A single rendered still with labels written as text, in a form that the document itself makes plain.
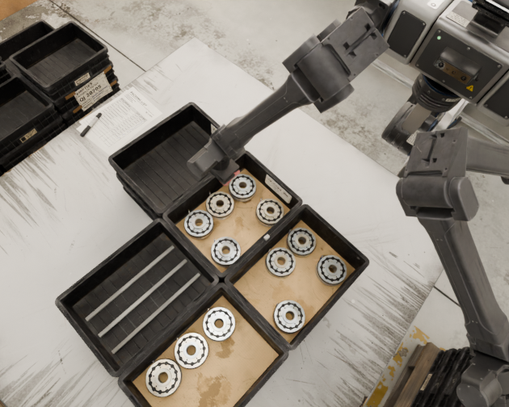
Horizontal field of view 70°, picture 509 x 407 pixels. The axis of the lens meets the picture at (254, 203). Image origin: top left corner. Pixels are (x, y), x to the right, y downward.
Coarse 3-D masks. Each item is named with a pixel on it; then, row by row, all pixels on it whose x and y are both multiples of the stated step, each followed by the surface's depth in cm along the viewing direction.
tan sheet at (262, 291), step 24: (264, 264) 128; (312, 264) 130; (240, 288) 124; (264, 288) 124; (288, 288) 125; (312, 288) 126; (336, 288) 127; (264, 312) 121; (312, 312) 122; (288, 336) 119
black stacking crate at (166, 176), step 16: (192, 112) 147; (160, 128) 138; (176, 128) 147; (192, 128) 150; (208, 128) 145; (144, 144) 138; (160, 144) 145; (176, 144) 146; (192, 144) 147; (128, 160) 138; (144, 160) 142; (160, 160) 142; (176, 160) 143; (128, 176) 138; (144, 176) 139; (160, 176) 139; (176, 176) 140; (192, 176) 140; (144, 192) 136; (160, 192) 136; (176, 192) 137; (160, 208) 134
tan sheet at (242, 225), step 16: (256, 192) 140; (240, 208) 136; (288, 208) 138; (176, 224) 131; (224, 224) 133; (240, 224) 134; (256, 224) 134; (192, 240) 130; (208, 240) 130; (240, 240) 131; (256, 240) 132; (208, 256) 128
